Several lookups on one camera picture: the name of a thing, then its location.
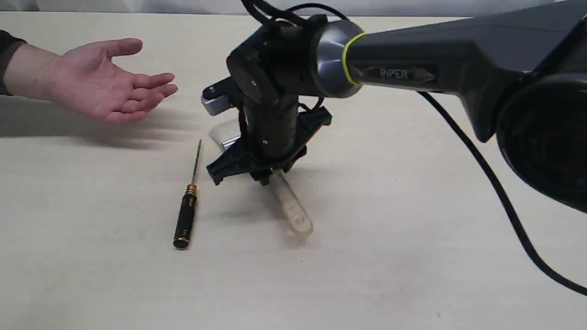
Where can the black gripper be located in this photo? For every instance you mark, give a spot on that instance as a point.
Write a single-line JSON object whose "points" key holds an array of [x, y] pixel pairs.
{"points": [[272, 69]]}

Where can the wooden paint brush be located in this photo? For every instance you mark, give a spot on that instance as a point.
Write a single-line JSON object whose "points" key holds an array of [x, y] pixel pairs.
{"points": [[225, 135]]}

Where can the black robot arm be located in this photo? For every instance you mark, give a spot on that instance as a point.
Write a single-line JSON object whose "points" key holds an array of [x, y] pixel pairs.
{"points": [[520, 75]]}

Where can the forearm with dark sleeve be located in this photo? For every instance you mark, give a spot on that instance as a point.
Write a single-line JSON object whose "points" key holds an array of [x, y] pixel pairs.
{"points": [[25, 70]]}

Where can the open human hand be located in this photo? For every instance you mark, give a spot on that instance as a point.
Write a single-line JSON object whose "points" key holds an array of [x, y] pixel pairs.
{"points": [[86, 80]]}

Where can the black gold precision screwdriver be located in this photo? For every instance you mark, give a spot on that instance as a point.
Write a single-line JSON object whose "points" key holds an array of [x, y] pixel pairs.
{"points": [[186, 214]]}

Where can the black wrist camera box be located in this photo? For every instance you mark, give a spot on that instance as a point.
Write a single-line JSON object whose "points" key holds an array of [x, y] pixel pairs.
{"points": [[220, 96]]}

